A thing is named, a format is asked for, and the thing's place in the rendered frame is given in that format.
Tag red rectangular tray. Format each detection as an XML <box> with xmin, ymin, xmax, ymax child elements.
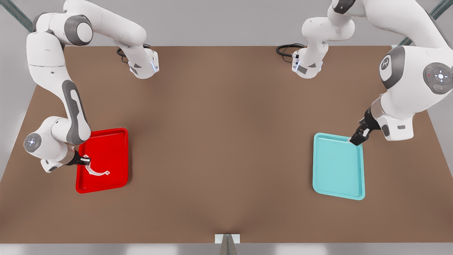
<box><xmin>75</xmin><ymin>127</ymin><xmax>129</xmax><ymax>194</ymax></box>

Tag black cable loop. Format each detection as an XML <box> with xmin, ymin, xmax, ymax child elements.
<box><xmin>276</xmin><ymin>44</ymin><xmax>306</xmax><ymax>59</ymax></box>
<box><xmin>117</xmin><ymin>44</ymin><xmax>152</xmax><ymax>64</ymax></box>

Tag white drainage pipe clamp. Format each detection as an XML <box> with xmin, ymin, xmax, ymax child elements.
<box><xmin>84</xmin><ymin>155</ymin><xmax>110</xmax><ymax>176</ymax></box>

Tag teal rectangular tray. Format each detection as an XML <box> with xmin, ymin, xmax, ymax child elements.
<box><xmin>312</xmin><ymin>133</ymin><xmax>366</xmax><ymax>201</ymax></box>

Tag silver frame post with foot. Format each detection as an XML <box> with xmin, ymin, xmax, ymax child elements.
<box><xmin>215</xmin><ymin>234</ymin><xmax>240</xmax><ymax>255</ymax></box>

